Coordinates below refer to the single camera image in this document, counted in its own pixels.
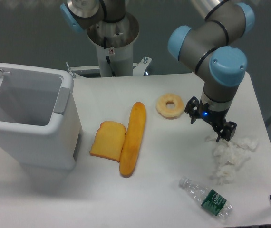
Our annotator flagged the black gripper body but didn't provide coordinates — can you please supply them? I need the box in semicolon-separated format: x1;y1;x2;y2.
197;104;227;131

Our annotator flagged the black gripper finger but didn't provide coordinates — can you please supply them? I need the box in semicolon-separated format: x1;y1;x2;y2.
184;96;201;124
216;121;237;143

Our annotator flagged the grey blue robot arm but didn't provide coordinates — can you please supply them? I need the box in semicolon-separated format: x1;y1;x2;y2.
60;0;255;141

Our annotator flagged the white trash can body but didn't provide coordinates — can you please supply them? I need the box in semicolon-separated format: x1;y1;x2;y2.
0;63;82;170

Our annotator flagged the crumpled white tissue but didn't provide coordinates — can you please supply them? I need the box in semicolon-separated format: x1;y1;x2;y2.
205;134;259;185

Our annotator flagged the glazed donut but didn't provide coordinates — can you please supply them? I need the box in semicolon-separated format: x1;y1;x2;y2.
156;93;184;119

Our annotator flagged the clear plastic water bottle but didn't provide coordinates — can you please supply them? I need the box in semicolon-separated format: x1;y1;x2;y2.
179;177;233;220

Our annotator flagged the long baguette bread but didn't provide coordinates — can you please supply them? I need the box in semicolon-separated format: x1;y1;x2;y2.
119;102;146;177

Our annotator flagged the toast slice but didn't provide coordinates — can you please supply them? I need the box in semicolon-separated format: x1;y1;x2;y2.
89;121;126;162

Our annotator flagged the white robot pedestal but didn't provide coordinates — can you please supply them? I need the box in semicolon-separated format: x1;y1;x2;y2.
67;12;152;77

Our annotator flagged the black cable on pedestal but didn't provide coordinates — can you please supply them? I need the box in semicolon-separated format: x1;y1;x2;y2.
103;36;116;77

